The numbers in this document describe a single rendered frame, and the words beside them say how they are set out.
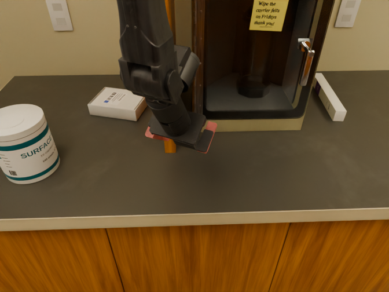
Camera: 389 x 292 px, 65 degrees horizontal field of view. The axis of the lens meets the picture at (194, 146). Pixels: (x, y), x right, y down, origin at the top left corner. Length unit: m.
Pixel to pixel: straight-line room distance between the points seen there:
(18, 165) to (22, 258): 0.28
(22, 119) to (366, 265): 0.99
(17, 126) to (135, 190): 0.29
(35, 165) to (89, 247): 0.25
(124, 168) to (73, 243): 0.23
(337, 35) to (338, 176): 0.68
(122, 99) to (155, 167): 0.31
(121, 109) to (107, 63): 0.37
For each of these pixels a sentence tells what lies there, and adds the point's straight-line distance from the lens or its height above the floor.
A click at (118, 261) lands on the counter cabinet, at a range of 0.90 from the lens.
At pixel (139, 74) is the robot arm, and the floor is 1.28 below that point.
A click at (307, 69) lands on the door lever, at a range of 0.78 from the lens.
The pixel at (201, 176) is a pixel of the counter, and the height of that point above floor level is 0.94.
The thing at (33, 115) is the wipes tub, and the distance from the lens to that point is 0.79.
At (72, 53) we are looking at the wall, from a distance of 1.31.
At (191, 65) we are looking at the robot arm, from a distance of 0.55.
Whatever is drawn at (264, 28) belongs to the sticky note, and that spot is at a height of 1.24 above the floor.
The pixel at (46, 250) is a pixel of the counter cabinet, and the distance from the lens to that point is 0.90.
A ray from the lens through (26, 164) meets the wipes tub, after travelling 0.79.
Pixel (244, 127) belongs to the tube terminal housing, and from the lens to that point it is 0.90.
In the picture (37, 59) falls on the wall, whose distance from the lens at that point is 1.37.
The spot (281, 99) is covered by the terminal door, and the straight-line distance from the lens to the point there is 0.86.
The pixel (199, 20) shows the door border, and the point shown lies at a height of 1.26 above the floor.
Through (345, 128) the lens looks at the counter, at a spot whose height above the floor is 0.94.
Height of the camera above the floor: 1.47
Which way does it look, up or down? 39 degrees down
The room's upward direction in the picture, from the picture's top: straight up
